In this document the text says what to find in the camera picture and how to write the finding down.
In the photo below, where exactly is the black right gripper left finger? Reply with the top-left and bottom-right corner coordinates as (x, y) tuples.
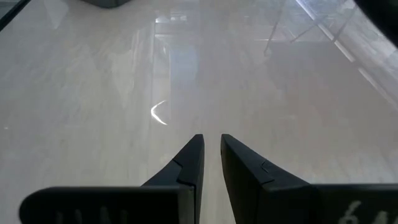
(19, 133), (205, 224)

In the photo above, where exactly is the transparent grey plastic basket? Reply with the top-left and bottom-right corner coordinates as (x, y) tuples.
(80, 0), (132, 9)

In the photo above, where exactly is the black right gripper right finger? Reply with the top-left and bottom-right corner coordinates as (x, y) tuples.
(220, 133), (398, 224)

